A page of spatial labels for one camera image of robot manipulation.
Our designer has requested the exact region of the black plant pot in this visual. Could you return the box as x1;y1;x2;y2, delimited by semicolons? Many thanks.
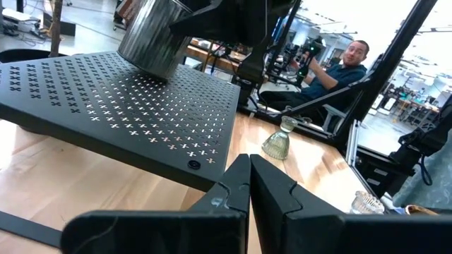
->
0;48;69;65

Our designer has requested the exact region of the black floor box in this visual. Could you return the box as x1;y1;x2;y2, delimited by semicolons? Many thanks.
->
42;11;77;37

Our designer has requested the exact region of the ribbed metal candle tin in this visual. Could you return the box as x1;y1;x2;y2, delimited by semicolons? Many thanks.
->
117;0;194;81

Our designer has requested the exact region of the green ribbed glass candleholder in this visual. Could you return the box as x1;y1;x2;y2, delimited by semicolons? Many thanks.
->
261;115;299;161

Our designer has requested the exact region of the black aluminium rig frame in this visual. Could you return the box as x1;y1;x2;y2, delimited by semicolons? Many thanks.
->
245;0;441;169

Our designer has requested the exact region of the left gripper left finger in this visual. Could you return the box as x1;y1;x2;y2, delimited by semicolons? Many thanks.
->
59;154;251;254

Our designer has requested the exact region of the black handheld leader gripper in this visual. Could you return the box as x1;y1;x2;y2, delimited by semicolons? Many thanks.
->
295;35;328;79

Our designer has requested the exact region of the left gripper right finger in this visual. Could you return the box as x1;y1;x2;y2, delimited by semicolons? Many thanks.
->
249;154;452;254

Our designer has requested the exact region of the light grey chair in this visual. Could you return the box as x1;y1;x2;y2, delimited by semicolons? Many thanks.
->
320;103;350;134

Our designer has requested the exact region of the black perforated metal shelf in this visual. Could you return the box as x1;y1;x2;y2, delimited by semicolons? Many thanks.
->
0;50;242;248

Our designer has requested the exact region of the silver aluminium extrusion piece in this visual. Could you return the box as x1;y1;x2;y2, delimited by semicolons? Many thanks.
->
345;119;362;167

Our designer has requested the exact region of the black base with grey labels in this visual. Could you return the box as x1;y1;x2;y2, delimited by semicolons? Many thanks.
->
355;146;420;199

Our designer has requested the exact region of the clear ribbed glass candleholder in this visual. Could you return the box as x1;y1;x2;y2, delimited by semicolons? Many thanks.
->
349;190;386;215

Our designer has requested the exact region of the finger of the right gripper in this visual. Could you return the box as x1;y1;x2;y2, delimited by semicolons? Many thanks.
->
169;0;248;36

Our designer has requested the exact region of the wooden workbench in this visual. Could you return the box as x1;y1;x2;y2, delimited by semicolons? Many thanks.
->
185;37;248;73

